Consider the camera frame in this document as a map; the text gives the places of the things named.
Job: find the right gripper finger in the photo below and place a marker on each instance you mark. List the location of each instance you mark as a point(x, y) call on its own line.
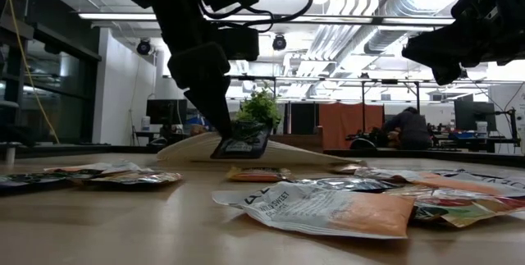
point(451, 49)
point(418, 56)

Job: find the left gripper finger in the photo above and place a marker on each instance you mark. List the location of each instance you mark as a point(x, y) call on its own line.
point(205, 92)

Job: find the dark foil tea packet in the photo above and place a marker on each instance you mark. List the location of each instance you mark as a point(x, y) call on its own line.
point(28, 181)
point(242, 148)
point(348, 184)

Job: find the round white woven placemat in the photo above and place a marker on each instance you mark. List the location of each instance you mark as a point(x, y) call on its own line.
point(307, 157)

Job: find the white orange tea packet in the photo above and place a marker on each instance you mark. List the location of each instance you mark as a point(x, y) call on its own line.
point(385, 173)
point(463, 185)
point(94, 167)
point(320, 211)

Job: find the black monitor on arm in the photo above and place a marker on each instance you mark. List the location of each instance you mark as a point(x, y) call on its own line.
point(471, 113)

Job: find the black computer monitor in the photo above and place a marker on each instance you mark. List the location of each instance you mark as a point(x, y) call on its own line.
point(166, 112)

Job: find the round black ceiling fixture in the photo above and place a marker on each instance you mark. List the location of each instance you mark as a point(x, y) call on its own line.
point(144, 47)
point(279, 42)

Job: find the long ceiling light strip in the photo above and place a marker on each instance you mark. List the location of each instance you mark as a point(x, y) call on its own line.
point(123, 16)

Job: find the small green potted plant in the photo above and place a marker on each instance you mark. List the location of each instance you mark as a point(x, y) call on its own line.
point(260, 111)

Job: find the white bottle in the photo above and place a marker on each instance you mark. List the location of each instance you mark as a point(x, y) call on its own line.
point(145, 124)

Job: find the person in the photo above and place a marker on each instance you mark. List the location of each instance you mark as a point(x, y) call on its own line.
point(410, 131)

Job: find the white plastic tub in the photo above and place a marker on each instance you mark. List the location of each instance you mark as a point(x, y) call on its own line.
point(482, 129)

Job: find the orange partition panel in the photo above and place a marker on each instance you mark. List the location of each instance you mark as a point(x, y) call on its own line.
point(344, 123)

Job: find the black partition panel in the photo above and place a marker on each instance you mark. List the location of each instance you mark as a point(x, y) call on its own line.
point(303, 117)

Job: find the silver ventilation duct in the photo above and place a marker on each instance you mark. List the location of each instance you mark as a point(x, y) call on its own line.
point(385, 39)

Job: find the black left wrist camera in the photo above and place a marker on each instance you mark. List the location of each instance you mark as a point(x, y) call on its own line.
point(240, 43)

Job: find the black metal rack frame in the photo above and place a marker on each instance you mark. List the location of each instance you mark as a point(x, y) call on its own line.
point(363, 109)

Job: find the short white post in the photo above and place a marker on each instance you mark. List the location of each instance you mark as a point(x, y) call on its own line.
point(10, 154)

